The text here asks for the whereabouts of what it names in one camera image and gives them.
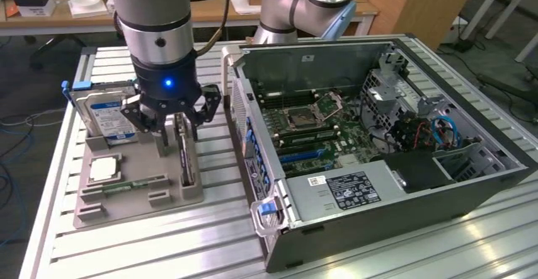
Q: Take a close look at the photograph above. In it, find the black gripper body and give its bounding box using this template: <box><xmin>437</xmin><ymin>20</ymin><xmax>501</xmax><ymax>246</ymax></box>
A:
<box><xmin>130</xmin><ymin>50</ymin><xmax>204</xmax><ymax>115</ymax></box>

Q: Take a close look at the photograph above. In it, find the black graphics card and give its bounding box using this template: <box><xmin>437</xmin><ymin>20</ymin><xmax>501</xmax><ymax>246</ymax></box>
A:
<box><xmin>172</xmin><ymin>111</ymin><xmax>199</xmax><ymax>188</ymax></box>

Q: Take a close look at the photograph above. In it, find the blue expansion slot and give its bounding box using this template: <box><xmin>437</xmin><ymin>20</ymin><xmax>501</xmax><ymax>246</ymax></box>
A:
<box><xmin>278</xmin><ymin>149</ymin><xmax>330</xmax><ymax>164</ymax></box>

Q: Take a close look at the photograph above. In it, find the hard disk in blue caddy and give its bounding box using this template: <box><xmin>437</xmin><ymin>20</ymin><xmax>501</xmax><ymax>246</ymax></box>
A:
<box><xmin>61</xmin><ymin>77</ymin><xmax>147</xmax><ymax>144</ymax></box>

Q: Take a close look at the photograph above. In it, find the grey parts rack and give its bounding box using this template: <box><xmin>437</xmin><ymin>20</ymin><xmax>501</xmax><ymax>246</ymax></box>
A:
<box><xmin>73</xmin><ymin>111</ymin><xmax>207</xmax><ymax>229</ymax></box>

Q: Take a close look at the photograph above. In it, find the silver CPU chip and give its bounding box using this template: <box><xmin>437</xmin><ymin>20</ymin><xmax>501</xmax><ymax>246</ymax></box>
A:
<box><xmin>89</xmin><ymin>157</ymin><xmax>122</xmax><ymax>181</ymax></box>

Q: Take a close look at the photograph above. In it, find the CPU socket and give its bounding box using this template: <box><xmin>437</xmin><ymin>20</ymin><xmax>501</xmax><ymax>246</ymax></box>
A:
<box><xmin>284</xmin><ymin>105</ymin><xmax>324</xmax><ymax>129</ymax></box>

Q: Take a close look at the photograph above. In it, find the green RAM stick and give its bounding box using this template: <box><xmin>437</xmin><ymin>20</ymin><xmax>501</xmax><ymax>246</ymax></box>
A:
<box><xmin>103</xmin><ymin>179</ymin><xmax>151</xmax><ymax>194</ymax></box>

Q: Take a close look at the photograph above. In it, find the black installed RAM stick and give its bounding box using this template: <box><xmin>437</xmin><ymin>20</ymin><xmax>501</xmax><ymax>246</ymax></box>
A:
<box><xmin>280</xmin><ymin>130</ymin><xmax>339</xmax><ymax>145</ymax></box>

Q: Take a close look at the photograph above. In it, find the black chair base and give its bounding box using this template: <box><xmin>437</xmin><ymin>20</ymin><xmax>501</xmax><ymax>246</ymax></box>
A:
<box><xmin>28</xmin><ymin>35</ymin><xmax>87</xmax><ymax>69</ymax></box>

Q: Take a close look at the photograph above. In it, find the white paper stack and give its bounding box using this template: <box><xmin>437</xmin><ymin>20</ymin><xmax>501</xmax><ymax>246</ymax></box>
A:
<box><xmin>228</xmin><ymin>0</ymin><xmax>264</xmax><ymax>15</ymax></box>

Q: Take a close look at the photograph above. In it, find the white bowl on box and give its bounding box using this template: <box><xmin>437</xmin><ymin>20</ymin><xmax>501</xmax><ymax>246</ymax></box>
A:
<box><xmin>67</xmin><ymin>0</ymin><xmax>110</xmax><ymax>20</ymax></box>

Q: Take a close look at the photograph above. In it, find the metal socket cover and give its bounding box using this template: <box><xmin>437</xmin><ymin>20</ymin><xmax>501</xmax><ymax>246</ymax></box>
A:
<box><xmin>312</xmin><ymin>89</ymin><xmax>344</xmax><ymax>110</ymax></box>

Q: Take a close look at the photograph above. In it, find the wooden desk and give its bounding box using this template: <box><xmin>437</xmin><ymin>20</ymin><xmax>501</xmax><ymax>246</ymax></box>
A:
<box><xmin>0</xmin><ymin>0</ymin><xmax>379</xmax><ymax>45</ymax></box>

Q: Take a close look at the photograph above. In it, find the green motherboard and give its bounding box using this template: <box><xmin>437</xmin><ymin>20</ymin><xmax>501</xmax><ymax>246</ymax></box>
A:
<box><xmin>251</xmin><ymin>83</ymin><xmax>390</xmax><ymax>179</ymax></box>

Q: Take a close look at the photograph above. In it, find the white box with black top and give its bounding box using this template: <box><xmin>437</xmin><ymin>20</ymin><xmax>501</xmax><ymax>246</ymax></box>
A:
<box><xmin>11</xmin><ymin>0</ymin><xmax>57</xmax><ymax>18</ymax></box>

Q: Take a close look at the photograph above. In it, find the grey power supply unit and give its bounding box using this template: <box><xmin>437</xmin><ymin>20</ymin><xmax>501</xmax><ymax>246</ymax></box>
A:
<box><xmin>275</xmin><ymin>162</ymin><xmax>407</xmax><ymax>226</ymax></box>

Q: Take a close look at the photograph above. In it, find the metal drive cage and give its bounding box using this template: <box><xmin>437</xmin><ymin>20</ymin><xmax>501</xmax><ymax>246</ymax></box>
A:
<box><xmin>362</xmin><ymin>50</ymin><xmax>426</xmax><ymax>113</ymax></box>

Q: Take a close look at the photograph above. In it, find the open black PC case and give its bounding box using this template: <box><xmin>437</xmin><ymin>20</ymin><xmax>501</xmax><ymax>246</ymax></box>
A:
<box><xmin>220</xmin><ymin>36</ymin><xmax>538</xmax><ymax>274</ymax></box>

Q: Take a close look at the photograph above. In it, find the wooden cabinet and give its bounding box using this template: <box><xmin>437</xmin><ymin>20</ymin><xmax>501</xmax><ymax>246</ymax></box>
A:
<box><xmin>356</xmin><ymin>0</ymin><xmax>482</xmax><ymax>50</ymax></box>

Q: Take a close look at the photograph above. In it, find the grey disk bay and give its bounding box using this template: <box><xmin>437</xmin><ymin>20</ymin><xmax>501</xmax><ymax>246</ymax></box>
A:
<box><xmin>433</xmin><ymin>137</ymin><xmax>505</xmax><ymax>182</ymax></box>

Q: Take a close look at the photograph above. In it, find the black floor stand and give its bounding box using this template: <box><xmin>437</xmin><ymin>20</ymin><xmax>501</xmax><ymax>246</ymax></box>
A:
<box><xmin>475</xmin><ymin>66</ymin><xmax>538</xmax><ymax>104</ymax></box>

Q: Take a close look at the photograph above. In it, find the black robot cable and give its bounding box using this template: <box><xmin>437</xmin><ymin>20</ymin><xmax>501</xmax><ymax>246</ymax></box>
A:
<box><xmin>191</xmin><ymin>0</ymin><xmax>232</xmax><ymax>58</ymax></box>

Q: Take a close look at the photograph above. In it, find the grey floor cable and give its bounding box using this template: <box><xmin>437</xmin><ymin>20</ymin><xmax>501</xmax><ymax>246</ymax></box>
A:
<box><xmin>0</xmin><ymin>108</ymin><xmax>64</xmax><ymax>127</ymax></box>

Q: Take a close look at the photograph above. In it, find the blue floor cable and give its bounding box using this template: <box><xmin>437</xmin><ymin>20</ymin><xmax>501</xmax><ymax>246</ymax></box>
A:
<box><xmin>0</xmin><ymin>127</ymin><xmax>31</xmax><ymax>246</ymax></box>

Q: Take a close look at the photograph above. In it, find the blue wire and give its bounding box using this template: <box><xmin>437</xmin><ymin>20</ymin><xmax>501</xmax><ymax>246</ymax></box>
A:
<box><xmin>431</xmin><ymin>115</ymin><xmax>463</xmax><ymax>149</ymax></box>

